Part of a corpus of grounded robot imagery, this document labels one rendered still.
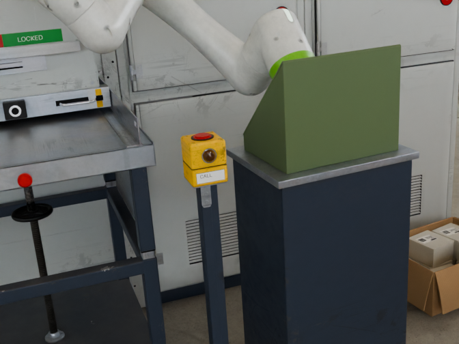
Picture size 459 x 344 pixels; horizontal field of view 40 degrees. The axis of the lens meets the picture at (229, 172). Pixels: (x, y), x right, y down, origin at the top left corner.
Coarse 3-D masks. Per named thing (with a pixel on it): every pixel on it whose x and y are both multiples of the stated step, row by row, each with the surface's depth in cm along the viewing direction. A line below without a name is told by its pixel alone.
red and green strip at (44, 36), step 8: (24, 32) 174; (32, 32) 175; (40, 32) 176; (48, 32) 176; (56, 32) 177; (0, 40) 173; (8, 40) 174; (16, 40) 174; (24, 40) 175; (32, 40) 176; (40, 40) 176; (48, 40) 177; (56, 40) 178
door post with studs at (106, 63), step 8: (96, 56) 211; (104, 56) 211; (112, 56) 212; (104, 64) 212; (112, 64) 213; (104, 72) 213; (112, 72) 214; (104, 80) 214; (112, 80) 214; (112, 88) 215; (128, 208) 230; (136, 280) 240; (136, 288) 241; (144, 304) 244
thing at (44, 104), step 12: (36, 96) 179; (48, 96) 180; (60, 96) 182; (72, 96) 183; (84, 96) 184; (96, 96) 185; (108, 96) 186; (0, 108) 177; (36, 108) 180; (48, 108) 181; (60, 108) 183; (72, 108) 184; (84, 108) 185; (96, 108) 186; (0, 120) 178
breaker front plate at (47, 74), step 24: (0, 0) 170; (24, 0) 172; (0, 24) 172; (24, 24) 174; (48, 24) 176; (0, 48) 174; (0, 72) 175; (24, 72) 178; (48, 72) 180; (72, 72) 182; (96, 72) 184; (0, 96) 177; (24, 96) 179
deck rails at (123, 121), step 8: (112, 96) 184; (112, 104) 187; (120, 104) 172; (104, 112) 188; (112, 112) 187; (120, 112) 174; (128, 112) 161; (112, 120) 178; (120, 120) 177; (128, 120) 163; (136, 120) 152; (120, 128) 168; (128, 128) 165; (136, 128) 154; (120, 136) 161; (128, 136) 161; (136, 136) 156; (128, 144) 154; (136, 144) 154
